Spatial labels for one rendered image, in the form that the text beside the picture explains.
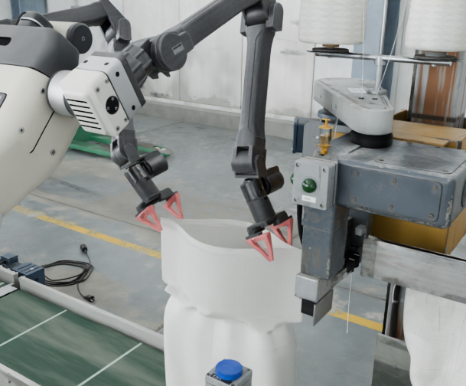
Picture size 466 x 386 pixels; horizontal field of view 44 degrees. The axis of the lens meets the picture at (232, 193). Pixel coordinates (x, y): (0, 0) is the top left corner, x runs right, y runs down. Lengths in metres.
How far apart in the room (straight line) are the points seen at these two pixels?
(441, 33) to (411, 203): 0.41
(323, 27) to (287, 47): 5.64
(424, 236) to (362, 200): 0.34
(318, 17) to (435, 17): 0.27
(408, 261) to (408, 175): 0.29
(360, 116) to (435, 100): 0.38
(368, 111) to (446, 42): 0.24
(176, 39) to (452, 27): 0.59
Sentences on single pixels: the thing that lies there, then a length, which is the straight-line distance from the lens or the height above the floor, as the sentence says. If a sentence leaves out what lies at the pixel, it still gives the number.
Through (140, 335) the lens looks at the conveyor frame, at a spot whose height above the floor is 0.39.
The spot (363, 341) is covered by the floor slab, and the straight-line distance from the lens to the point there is 3.07.
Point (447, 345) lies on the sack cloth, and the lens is 1.40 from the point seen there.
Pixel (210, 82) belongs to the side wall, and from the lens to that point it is 7.71.
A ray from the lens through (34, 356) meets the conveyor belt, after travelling 2.30.
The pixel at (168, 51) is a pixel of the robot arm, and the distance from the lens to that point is 1.22.
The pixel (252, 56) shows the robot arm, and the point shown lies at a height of 1.49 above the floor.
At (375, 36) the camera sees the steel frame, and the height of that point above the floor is 1.29.
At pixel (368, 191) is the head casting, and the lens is 1.15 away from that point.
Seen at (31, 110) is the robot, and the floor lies 1.42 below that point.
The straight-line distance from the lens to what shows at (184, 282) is 1.64.
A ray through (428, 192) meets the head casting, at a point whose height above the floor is 1.30.
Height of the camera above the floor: 1.63
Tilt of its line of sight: 19 degrees down
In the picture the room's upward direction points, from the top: 1 degrees clockwise
